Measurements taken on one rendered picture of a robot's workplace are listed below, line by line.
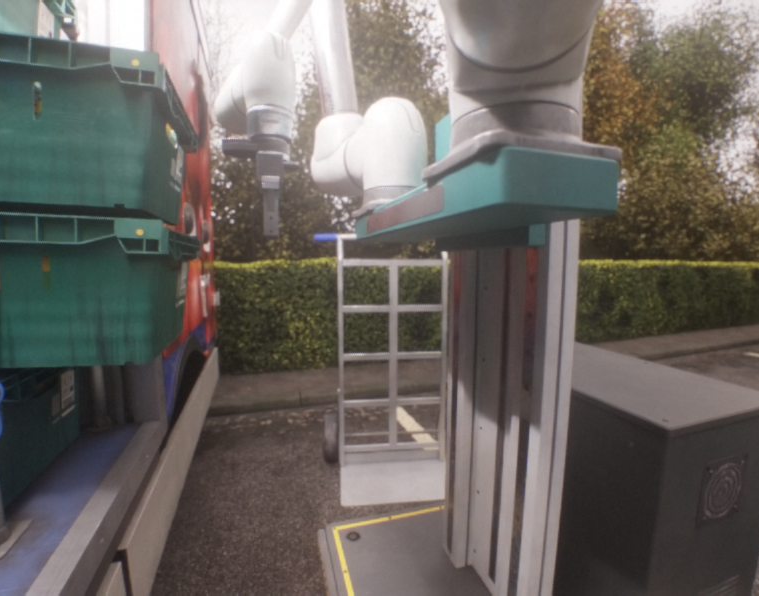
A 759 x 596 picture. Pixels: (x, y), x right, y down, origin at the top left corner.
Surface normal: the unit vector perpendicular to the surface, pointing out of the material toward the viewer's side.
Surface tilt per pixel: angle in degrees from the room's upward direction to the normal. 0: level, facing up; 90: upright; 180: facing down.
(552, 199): 90
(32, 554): 0
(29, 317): 97
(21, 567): 0
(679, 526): 90
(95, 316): 97
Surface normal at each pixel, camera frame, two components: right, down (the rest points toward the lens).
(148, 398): 0.32, 0.09
